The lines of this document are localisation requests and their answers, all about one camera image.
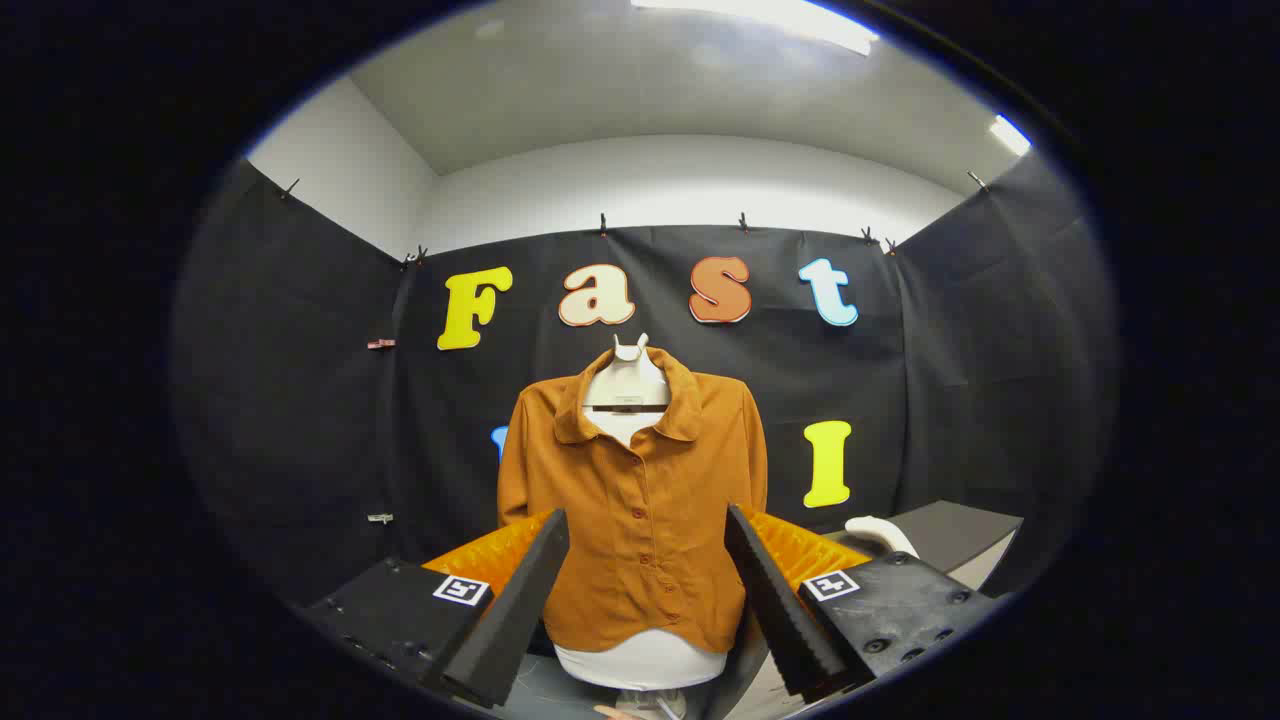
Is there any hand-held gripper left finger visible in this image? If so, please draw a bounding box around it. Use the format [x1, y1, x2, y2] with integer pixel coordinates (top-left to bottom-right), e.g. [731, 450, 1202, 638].
[298, 508, 571, 709]

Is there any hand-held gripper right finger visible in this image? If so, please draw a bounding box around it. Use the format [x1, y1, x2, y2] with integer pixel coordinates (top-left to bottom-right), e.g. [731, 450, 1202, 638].
[725, 504, 1003, 703]

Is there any white garment steamer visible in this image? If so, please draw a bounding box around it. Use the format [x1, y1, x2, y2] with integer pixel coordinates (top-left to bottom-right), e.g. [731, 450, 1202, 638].
[845, 515, 919, 559]

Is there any orange-brown button shirt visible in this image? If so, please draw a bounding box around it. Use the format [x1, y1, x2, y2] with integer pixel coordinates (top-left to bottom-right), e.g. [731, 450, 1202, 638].
[497, 347, 769, 656]

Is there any white mannequin torso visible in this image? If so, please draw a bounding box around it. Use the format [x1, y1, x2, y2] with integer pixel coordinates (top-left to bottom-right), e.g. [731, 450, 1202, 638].
[553, 333, 728, 693]

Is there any row of black cloth clips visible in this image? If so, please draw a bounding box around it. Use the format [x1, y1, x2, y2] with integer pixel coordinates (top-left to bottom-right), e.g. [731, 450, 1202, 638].
[280, 170, 991, 269]

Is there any long ceiling light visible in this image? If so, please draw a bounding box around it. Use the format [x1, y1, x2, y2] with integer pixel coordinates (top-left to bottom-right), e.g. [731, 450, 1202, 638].
[630, 0, 881, 56]

